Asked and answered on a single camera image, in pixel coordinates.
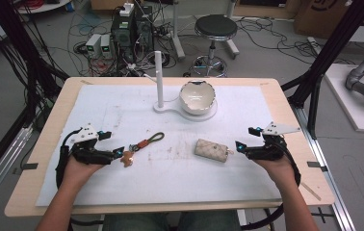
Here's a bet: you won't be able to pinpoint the black round stool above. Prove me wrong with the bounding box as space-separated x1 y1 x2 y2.
191 13 239 78

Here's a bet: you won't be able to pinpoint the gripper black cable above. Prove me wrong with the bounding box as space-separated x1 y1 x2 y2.
54 128 84 191
240 140 302 231

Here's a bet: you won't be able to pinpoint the person's left hand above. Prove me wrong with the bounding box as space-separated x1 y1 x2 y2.
62 155 106 191

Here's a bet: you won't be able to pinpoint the white power supply unit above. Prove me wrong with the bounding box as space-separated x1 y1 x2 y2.
100 34 113 59
85 33 103 59

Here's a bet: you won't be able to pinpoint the white eggshell-shaped bowl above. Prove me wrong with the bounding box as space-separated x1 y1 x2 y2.
178 80 218 116

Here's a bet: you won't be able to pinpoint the black frame post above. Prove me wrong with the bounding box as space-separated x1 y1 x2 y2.
0 0 70 191
280 0 364 140

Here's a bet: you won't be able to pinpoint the white stand with post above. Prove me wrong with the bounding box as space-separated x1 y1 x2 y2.
143 50 219 122

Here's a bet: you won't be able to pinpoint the white power adapter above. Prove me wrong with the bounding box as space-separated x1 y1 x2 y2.
118 2 136 18

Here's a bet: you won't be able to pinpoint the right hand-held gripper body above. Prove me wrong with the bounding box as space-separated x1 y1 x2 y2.
244 121 301 161

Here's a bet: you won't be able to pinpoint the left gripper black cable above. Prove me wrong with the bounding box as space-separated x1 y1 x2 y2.
54 128 84 191

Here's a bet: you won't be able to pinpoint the white platform board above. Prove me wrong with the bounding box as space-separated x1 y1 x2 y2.
324 63 364 135

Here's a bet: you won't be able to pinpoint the tangle of floor cables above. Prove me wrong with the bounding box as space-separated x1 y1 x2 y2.
67 6 357 78

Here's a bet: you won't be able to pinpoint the person's legs in jeans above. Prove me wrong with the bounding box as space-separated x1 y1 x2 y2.
101 210 243 231

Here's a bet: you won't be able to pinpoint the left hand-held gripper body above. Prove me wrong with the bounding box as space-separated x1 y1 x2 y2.
68 123 115 166

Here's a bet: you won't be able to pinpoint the black computer tower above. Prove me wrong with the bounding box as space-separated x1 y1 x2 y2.
110 3 155 64

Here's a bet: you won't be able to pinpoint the grey metal stand leg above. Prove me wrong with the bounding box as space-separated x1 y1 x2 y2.
169 0 187 62

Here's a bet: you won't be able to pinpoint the beige quilted key pouch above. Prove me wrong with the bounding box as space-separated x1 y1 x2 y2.
194 138 235 164

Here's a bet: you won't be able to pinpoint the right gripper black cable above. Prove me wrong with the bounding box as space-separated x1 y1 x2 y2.
240 140 302 231

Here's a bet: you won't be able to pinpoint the aluminium rail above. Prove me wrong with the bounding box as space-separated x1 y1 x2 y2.
0 124 34 215
291 105 358 231

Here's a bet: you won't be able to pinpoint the person's right hand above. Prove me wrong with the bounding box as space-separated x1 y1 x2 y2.
253 156 298 191

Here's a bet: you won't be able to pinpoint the keychain with gingerbread charm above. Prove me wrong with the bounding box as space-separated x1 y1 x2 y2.
119 131 166 168

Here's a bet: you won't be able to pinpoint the white table mat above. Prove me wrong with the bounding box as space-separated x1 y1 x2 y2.
35 84 284 207

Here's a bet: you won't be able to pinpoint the cardboard box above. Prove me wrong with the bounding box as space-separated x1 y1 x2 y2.
293 0 364 40

